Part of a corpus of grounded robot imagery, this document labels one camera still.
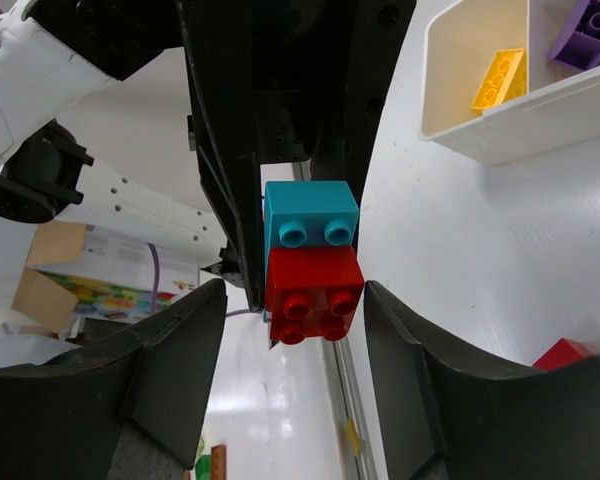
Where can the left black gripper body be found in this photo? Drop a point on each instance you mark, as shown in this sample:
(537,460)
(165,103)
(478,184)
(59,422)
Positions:
(296,59)

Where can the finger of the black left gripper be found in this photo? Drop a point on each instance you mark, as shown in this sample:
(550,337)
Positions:
(228,59)
(367,50)

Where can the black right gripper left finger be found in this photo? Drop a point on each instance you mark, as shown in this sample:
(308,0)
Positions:
(127,406)

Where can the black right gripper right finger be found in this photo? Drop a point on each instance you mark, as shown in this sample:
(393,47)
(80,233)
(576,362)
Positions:
(450,410)

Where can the yellow lego base piece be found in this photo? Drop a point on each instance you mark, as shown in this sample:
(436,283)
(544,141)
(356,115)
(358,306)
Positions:
(504,80)

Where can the red curved lego brick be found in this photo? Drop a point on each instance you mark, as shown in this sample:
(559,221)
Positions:
(563,353)

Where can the teal lego brick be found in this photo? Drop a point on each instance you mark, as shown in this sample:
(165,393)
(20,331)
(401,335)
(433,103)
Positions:
(309,213)

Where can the red lego cluster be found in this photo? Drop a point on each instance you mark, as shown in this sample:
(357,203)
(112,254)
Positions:
(312,292)

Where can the purple curved lego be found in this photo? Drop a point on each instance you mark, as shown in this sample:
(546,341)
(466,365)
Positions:
(578,42)

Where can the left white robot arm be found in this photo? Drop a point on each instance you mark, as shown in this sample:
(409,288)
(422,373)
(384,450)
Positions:
(95,93)

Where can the cardboard lego box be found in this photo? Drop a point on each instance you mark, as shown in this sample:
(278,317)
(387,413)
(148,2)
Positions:
(77,271)

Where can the left white plastic container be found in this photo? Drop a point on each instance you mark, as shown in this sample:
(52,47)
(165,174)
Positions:
(562,104)

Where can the aluminium table rail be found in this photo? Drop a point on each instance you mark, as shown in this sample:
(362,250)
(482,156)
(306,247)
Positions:
(333,430)

